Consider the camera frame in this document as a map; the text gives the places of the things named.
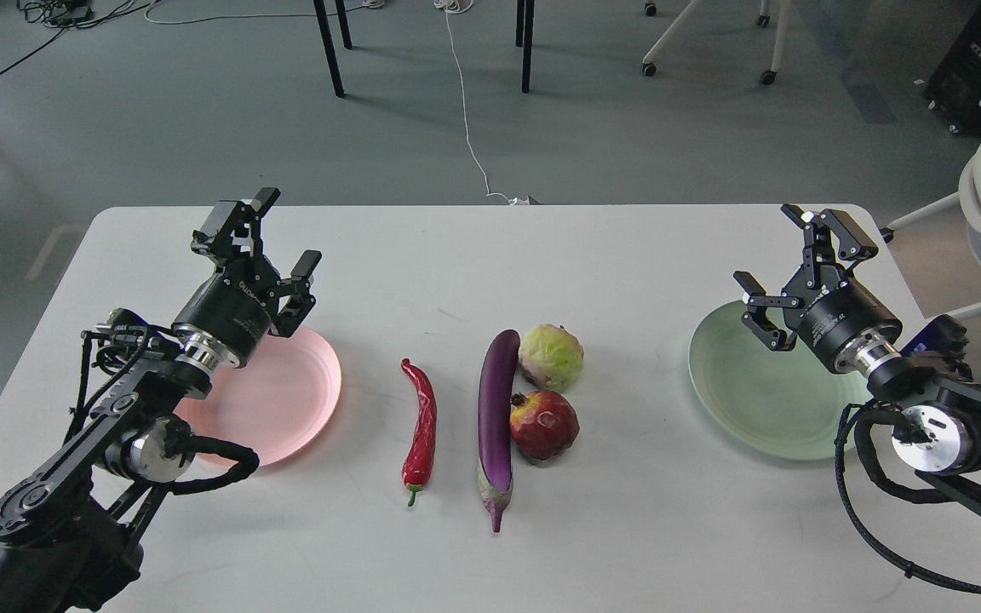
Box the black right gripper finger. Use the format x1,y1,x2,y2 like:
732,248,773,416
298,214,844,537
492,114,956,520
733,271,802,352
780,204,879,295

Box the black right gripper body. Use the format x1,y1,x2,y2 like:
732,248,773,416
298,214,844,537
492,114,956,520
785,279,902,375

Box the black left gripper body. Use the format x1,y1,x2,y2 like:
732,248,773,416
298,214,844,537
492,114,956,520
174,256,287,370

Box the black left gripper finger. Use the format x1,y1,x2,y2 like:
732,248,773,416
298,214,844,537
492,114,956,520
276,249,322,338
192,189,281,265

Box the red chili pepper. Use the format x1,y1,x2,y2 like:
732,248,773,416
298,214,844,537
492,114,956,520
400,358,439,507

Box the purple eggplant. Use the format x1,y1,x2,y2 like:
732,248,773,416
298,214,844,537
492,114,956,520
476,329,520,533

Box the green yellow round fruit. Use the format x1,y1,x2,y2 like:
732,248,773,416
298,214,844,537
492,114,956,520
519,324,585,392

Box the red pomegranate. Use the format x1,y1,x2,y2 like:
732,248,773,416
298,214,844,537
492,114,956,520
508,389,580,461

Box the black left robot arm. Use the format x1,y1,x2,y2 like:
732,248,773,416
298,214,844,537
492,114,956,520
0,189,322,612

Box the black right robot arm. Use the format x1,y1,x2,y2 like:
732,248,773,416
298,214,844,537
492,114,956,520
733,204,981,596

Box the green plate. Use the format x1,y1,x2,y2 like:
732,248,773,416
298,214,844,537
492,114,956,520
688,301,869,461

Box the pink plate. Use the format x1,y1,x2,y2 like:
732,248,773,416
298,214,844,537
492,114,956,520
175,326,342,467

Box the black table legs left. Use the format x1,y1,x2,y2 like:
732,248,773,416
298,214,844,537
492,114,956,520
312,0,353,100

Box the black table legs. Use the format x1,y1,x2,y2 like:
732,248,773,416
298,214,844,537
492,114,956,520
312,0,353,100
514,0,535,94

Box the black equipment case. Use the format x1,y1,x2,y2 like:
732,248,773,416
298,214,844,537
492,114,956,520
923,1,981,135

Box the white rolling chair base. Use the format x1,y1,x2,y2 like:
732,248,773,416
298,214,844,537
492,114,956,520
640,1,795,89

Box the black table legs right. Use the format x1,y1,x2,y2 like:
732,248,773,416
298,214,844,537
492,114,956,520
514,0,535,94

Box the black floor cables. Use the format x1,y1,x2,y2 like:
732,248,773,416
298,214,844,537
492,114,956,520
0,0,151,101

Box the white floor cable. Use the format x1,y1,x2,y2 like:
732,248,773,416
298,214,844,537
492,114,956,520
434,0,534,207

